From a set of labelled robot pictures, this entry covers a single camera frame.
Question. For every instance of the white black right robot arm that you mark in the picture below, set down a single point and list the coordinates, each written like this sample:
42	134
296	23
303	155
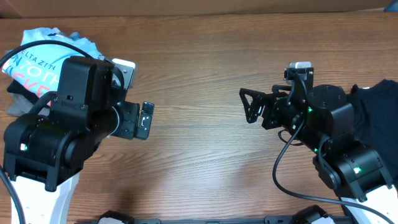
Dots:
322	119

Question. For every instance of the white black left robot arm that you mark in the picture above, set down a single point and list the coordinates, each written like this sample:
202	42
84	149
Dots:
46	148

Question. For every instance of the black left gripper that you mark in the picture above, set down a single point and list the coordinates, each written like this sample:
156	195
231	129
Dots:
130	114

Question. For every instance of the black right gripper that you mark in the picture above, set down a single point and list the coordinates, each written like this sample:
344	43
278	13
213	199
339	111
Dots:
277	105

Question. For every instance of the light blue printed t-shirt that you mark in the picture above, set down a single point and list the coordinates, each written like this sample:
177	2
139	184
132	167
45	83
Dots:
38	68

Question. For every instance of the black folded polo shirt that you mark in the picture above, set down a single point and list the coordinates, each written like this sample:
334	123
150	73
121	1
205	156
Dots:
16	87

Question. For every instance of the black garment pile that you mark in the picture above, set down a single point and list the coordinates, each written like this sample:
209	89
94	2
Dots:
375	120

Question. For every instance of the blue folded garment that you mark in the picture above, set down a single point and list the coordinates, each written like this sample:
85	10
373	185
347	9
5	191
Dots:
77	38

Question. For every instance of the grey folded garment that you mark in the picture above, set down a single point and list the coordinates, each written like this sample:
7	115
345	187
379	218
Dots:
18	107

